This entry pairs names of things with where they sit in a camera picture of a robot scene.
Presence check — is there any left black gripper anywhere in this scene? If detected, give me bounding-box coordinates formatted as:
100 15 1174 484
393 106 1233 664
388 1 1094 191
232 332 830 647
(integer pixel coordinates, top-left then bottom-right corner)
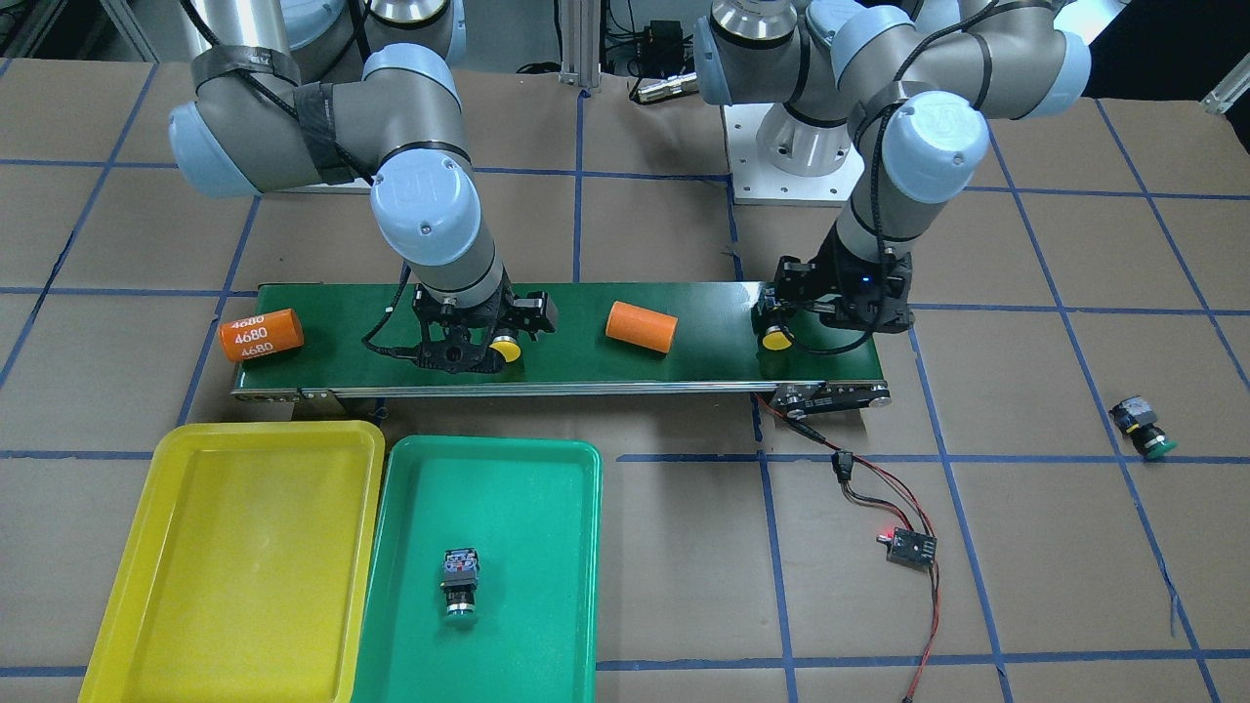
753 234 914 338

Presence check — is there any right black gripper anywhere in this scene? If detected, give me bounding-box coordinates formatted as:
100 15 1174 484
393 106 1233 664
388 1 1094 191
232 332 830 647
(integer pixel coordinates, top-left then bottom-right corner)
411 276 559 374

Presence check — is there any yellow push button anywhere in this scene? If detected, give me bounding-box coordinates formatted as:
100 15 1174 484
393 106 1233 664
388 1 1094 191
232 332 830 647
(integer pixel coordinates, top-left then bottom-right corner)
759 309 794 352
488 335 523 364

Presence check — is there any plain orange cylinder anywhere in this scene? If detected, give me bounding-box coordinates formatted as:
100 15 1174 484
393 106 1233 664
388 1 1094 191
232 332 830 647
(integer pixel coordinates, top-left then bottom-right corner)
605 300 679 354

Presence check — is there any orange cylinder with 4680 print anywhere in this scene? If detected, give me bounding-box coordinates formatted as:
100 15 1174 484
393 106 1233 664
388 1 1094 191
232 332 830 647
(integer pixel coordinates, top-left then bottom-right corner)
216 308 305 364

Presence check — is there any green push button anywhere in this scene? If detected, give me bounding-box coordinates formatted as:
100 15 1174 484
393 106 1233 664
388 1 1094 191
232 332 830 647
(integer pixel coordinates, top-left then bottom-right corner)
440 547 480 622
1108 395 1178 460

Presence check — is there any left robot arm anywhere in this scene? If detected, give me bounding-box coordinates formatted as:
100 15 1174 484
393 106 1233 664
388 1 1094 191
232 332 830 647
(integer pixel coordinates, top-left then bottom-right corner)
693 1 1091 352

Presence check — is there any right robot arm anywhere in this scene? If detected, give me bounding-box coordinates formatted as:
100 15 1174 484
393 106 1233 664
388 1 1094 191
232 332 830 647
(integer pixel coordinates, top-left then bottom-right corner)
169 1 558 374

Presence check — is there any green conveyor belt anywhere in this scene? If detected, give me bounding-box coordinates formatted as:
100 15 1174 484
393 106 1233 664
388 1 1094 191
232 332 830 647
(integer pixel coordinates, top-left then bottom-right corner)
231 281 893 415

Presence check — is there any green plastic tray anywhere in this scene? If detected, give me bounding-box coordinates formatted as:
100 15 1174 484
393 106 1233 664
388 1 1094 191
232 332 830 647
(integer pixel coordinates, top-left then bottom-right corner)
353 435 603 702

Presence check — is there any black sensor circuit board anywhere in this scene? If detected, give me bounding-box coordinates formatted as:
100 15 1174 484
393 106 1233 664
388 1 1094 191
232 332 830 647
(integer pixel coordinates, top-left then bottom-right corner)
878 527 938 569

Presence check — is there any black power adapter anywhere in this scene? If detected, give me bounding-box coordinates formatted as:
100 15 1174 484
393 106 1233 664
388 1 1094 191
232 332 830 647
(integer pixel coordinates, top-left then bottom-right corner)
638 20 685 76

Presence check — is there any yellow plastic tray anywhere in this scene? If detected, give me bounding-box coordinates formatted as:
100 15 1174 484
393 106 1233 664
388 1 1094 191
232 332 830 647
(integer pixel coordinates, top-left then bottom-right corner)
79 420 385 702

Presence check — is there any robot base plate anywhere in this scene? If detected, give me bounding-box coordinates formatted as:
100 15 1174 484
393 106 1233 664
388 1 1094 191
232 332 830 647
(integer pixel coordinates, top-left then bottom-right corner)
723 103 865 208

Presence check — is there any red black wire cable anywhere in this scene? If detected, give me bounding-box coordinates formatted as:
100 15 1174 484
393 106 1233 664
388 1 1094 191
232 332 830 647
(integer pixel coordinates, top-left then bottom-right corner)
750 392 943 703

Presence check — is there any silver cable connector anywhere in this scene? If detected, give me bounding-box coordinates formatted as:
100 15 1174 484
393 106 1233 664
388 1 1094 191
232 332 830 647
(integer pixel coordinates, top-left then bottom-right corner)
628 73 699 105

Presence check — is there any aluminium frame post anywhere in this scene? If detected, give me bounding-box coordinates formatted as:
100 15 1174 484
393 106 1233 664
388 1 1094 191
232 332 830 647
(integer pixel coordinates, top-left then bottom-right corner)
558 1 603 93

